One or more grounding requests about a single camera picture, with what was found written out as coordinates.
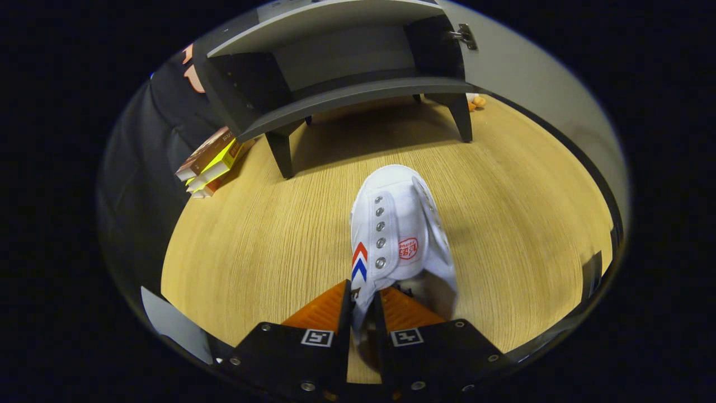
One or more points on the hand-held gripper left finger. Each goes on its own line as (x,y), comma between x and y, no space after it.
(345,313)

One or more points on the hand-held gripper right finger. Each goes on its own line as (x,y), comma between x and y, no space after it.
(380,322)

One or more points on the white canvas shoe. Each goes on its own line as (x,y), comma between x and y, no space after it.
(400,224)

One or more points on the dark grey shoe cabinet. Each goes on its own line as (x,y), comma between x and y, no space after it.
(335,98)

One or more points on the metal door hinge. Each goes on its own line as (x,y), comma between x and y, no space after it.
(463,36)

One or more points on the grey panel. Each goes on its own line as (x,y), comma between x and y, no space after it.
(173,324)

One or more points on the orange book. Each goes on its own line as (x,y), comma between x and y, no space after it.
(208,192)

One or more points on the yellow book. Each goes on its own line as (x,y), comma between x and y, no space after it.
(221,162)

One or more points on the dark object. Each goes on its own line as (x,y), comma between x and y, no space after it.
(592,277)

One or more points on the black backdrop cloth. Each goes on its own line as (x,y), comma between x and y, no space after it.
(140,196)

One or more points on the orange plush toy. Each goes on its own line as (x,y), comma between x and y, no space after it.
(476,102)

